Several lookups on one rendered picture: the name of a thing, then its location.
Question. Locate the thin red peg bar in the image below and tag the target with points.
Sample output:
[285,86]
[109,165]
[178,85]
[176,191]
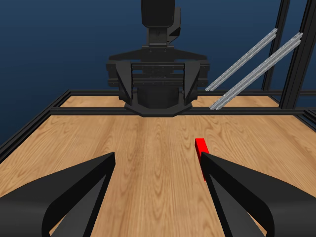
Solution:
[201,146]

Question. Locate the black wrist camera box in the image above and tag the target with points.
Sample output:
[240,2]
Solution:
[157,12]

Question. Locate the black table frame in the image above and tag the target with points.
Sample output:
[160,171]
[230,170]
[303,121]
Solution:
[86,111]

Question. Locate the silver aluminium brace rail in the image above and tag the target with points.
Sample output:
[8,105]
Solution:
[242,59]
[256,70]

